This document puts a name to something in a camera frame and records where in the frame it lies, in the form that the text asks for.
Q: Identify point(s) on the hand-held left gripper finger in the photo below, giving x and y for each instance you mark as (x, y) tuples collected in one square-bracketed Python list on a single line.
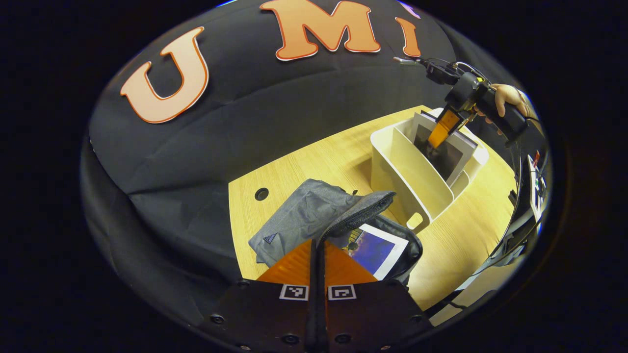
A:
[(312, 318), (322, 318)]

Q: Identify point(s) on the grey book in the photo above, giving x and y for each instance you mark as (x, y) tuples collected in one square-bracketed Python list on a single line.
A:
[(449, 157)]

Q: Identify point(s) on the blue book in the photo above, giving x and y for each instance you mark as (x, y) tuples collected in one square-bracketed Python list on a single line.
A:
[(378, 250)]

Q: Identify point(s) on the white panel with coloured marks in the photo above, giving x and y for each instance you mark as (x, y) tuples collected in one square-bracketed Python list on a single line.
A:
[(537, 191)]

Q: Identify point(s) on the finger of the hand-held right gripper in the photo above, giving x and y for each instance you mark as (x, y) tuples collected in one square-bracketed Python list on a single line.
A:
[(441, 130)]

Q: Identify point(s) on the grey schoolbag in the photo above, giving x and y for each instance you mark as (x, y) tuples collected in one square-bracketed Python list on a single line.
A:
[(299, 215)]

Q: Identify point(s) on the white bookshelf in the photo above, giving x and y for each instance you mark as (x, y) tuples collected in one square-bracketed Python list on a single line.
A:
[(417, 181)]

